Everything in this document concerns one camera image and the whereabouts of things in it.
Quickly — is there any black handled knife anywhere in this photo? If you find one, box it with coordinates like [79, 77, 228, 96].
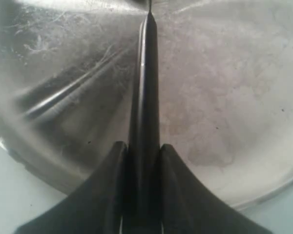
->
[124, 0, 161, 234]

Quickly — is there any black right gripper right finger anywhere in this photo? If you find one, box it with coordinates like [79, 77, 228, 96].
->
[160, 144, 271, 234]

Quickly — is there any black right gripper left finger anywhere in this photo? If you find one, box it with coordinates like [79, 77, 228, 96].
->
[15, 141, 127, 234]

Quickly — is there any round steel plate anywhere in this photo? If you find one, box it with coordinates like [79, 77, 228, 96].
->
[0, 0, 293, 209]

